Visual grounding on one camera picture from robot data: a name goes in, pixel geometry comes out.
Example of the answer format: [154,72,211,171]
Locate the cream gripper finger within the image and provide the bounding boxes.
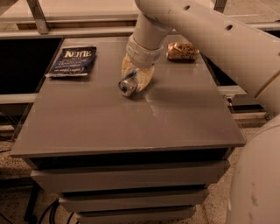
[122,54,137,77]
[134,66,155,92]

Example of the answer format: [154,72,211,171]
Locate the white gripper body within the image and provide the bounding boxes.
[126,36,164,68]

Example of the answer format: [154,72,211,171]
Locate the silver blue redbull can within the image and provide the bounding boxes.
[118,71,138,97]

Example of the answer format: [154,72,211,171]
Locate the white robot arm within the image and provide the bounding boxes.
[122,0,280,224]

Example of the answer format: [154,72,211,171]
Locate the crushed brown soda can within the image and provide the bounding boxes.
[166,42,200,61]

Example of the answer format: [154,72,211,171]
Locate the blue Kettle chip bag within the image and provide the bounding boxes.
[45,46,96,78]

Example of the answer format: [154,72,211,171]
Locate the grey drawer cabinet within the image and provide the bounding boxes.
[11,37,245,224]

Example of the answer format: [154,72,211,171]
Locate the metal window frame rail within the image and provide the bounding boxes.
[0,0,280,40]

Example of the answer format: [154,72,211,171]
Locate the black floor cables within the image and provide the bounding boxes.
[0,199,77,224]

